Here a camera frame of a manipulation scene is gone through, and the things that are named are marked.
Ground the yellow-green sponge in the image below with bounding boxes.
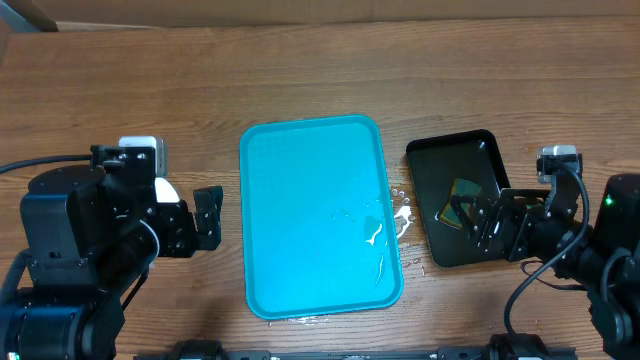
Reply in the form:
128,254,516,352
438,178,482,229

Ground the white plate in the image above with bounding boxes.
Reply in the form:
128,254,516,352
154,177,180,204

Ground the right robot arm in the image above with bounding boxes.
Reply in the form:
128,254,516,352
450,169,639,359

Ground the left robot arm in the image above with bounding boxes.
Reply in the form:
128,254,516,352
1,164,223,359

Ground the black water tray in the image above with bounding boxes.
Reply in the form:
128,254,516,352
406,129,510,268

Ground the teal plastic tray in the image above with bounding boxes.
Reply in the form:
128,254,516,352
239,114,404,320

